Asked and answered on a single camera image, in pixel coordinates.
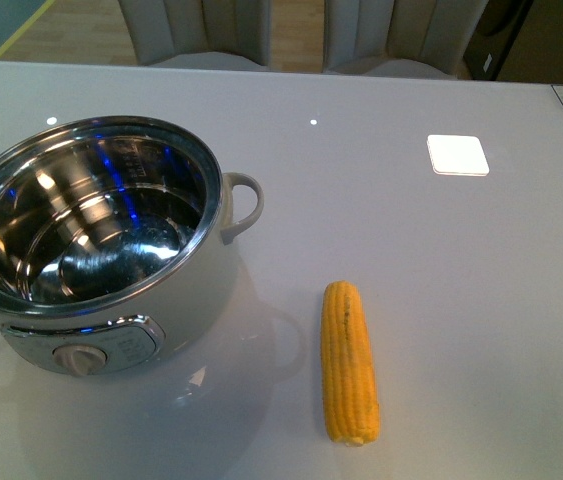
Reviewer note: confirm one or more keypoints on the beige chair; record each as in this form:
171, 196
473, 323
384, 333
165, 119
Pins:
205, 35
412, 39

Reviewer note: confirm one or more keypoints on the beige chair right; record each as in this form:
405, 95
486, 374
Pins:
412, 39

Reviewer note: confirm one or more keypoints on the beige chair left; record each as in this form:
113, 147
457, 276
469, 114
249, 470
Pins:
205, 35

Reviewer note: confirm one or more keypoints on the yellow corn cob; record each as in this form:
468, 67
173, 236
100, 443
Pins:
349, 392

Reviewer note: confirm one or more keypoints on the white electric cooking pot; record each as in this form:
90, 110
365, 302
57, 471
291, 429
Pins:
116, 242

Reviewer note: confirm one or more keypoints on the black appliance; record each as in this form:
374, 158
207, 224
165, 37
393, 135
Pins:
494, 37

